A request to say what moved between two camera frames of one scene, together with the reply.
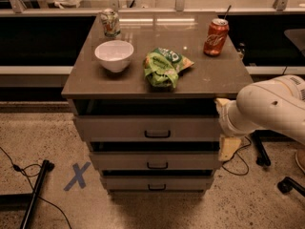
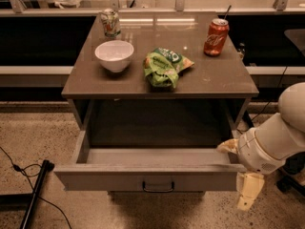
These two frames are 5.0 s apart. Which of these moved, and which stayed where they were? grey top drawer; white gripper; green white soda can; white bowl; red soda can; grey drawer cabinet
Moved: grey top drawer; white gripper
Stayed: grey drawer cabinet; white bowl; red soda can; green white soda can
